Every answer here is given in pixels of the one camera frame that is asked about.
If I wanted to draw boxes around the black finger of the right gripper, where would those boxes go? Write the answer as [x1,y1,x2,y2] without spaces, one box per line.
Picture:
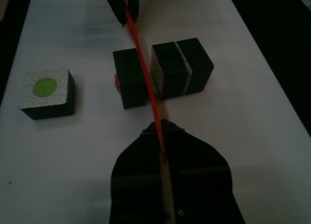
[104,0,141,28]

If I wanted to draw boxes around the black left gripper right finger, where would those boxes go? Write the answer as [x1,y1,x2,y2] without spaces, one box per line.
[160,118,247,224]

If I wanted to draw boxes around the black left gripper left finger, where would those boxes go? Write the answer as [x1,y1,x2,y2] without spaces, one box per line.
[108,121,169,224]

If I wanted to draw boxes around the red knife with wooden handle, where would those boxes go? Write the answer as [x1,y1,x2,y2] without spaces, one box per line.
[117,0,179,224]

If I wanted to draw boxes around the toy sushi piece red centre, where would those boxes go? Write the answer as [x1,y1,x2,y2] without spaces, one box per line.
[112,47,151,110]

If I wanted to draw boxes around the black toy sushi piece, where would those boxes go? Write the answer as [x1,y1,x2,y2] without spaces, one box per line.
[175,37,215,96]
[149,41,192,100]

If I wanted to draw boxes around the toy sushi piece green centre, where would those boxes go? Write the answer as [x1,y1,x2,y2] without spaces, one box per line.
[19,68,76,121]

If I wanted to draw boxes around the white cutting board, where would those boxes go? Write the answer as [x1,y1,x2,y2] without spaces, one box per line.
[0,0,311,224]

